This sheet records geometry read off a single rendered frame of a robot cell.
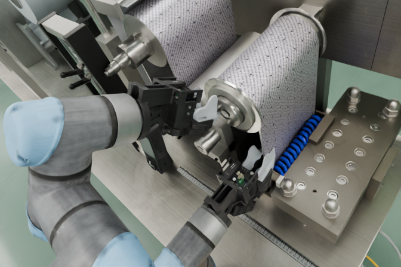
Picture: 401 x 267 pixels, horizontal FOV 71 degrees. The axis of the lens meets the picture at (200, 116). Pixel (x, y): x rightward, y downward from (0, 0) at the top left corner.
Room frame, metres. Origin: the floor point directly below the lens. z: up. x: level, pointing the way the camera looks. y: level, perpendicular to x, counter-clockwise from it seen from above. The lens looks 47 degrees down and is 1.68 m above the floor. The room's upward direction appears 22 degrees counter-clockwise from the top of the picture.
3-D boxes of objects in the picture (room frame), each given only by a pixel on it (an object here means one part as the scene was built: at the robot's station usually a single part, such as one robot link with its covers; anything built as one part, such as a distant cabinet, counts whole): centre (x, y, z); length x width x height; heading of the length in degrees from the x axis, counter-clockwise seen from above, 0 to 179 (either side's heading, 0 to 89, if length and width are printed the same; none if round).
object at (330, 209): (0.20, -0.18, 1.05); 0.04 x 0.04 x 0.04
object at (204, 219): (0.24, 0.07, 1.11); 0.08 x 0.05 x 0.08; 31
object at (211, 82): (0.39, -0.07, 1.25); 0.15 x 0.01 x 0.15; 31
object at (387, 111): (0.36, -0.46, 1.05); 0.04 x 0.04 x 0.04
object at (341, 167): (0.32, -0.30, 1.00); 0.40 x 0.16 x 0.06; 121
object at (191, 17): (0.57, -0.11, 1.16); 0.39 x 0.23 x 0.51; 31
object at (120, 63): (0.56, 0.13, 1.33); 0.06 x 0.03 x 0.03; 121
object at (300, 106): (0.40, -0.20, 1.11); 0.23 x 0.01 x 0.18; 121
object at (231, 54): (0.56, -0.11, 1.17); 0.26 x 0.12 x 0.12; 121
